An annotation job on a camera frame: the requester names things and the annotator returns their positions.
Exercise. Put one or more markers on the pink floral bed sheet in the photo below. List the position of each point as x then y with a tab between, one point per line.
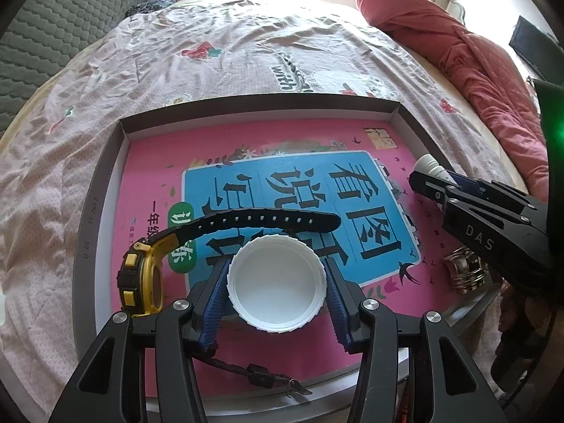
220	53

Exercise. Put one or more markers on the shallow brown cardboard box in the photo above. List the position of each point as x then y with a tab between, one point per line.
101	229

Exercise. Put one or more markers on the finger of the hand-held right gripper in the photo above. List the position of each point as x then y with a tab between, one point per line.
473	185
480	233

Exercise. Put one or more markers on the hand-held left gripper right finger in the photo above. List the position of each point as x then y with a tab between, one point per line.
338	315

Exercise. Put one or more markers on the chrome metal fitting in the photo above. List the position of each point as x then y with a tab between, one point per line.
466	273

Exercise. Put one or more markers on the dark patterned cloth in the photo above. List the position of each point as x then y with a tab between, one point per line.
147	5

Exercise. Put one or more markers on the black flat screen monitor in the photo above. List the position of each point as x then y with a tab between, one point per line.
528	48

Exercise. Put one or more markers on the grey quilted headboard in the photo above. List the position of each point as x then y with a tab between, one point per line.
53	31

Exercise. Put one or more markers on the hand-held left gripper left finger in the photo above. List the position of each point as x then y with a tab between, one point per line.
215	310

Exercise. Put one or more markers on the red quilted blanket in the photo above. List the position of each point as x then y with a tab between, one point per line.
440	44

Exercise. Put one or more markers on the white bottle with pink label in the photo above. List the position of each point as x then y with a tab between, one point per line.
432	166

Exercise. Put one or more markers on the pink and blue book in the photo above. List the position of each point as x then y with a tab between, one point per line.
286	176

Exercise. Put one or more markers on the white ribbed plastic lid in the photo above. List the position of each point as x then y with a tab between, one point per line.
273	282

